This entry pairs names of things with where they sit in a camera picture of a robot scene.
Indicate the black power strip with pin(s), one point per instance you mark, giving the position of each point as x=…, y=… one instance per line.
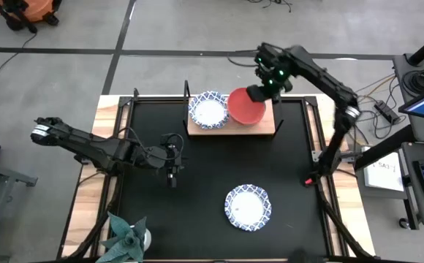
x=386, y=111

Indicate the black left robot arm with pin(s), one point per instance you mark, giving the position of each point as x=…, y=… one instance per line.
x=87, y=148

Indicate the blue patterned paper bowl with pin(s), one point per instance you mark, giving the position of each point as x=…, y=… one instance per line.
x=209, y=111
x=248, y=207

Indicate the wooden shelf with black frame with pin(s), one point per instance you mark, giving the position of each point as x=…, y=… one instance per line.
x=234, y=129

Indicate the white paper sign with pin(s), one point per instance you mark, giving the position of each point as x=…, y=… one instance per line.
x=384, y=177

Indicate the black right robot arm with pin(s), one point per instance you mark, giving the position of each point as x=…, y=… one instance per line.
x=325, y=82

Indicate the red plastic bowl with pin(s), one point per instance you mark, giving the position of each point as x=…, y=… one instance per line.
x=245, y=109

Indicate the black aluminium table frame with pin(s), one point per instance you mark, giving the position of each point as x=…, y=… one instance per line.
x=126, y=101

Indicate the black table mat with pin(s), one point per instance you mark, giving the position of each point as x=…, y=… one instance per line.
x=204, y=204

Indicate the orange shop vacuum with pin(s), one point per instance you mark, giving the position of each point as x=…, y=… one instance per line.
x=33, y=9

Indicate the gray metal cart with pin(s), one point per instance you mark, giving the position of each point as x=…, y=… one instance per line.
x=0, y=175

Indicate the green potted plant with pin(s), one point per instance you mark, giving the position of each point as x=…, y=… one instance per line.
x=126, y=241

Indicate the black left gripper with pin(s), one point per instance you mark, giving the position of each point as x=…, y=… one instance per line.
x=173, y=159

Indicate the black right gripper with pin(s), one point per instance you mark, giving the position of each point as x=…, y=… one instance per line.
x=276, y=67

